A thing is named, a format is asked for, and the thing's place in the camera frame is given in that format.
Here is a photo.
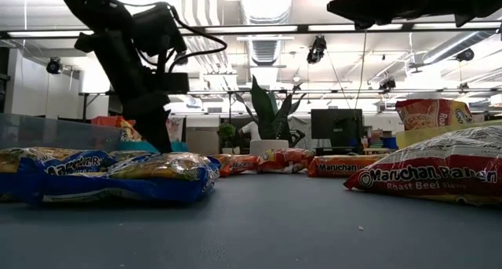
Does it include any silver ceiling air duct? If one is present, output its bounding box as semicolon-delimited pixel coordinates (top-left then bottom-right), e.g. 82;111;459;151
421;30;496;65

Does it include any red roast beef noodle pack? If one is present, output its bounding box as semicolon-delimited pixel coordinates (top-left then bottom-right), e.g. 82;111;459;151
256;147;303;174
343;125;502;207
395;98;475;132

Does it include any floral patterned board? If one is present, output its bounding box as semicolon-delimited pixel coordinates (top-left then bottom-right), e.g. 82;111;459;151
166;117;185;144

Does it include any black rig beam with lights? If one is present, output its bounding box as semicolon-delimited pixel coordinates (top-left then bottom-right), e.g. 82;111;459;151
0;20;502;41

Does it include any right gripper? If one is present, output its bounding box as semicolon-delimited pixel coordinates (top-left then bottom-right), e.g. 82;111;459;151
326;0;472;31

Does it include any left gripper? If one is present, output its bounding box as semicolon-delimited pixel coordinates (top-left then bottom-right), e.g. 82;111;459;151
74;28;190;153

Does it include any blue soy sauce noodle pack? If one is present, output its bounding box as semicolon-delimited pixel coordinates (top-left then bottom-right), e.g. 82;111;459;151
0;146;115;204
38;151;221;206

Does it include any small potted background plant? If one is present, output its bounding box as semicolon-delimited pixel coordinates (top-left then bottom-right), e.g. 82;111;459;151
218;122;237;155

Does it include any yellow-green plastic bin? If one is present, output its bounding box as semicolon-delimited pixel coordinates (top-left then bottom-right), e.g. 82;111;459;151
395;118;502;151

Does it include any snake plant in white pot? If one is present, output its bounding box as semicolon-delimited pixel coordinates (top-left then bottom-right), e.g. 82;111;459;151
234;75;307;157

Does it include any black monitor back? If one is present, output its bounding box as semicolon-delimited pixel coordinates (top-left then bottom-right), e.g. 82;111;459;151
310;108;365;149

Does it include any blue-grey table mat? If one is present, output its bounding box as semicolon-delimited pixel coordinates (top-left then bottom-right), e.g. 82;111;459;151
0;170;502;269

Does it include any teal plastic bin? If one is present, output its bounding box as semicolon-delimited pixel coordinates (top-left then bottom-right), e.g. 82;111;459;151
116;140;189;154

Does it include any grey translucent plastic bin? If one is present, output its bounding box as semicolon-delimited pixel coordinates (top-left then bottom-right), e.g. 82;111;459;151
0;112;123;153

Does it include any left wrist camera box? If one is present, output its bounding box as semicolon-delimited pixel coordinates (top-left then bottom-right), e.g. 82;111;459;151
132;2;188;57

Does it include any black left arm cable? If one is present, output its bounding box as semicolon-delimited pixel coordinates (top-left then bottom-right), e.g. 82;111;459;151
166;4;229;74

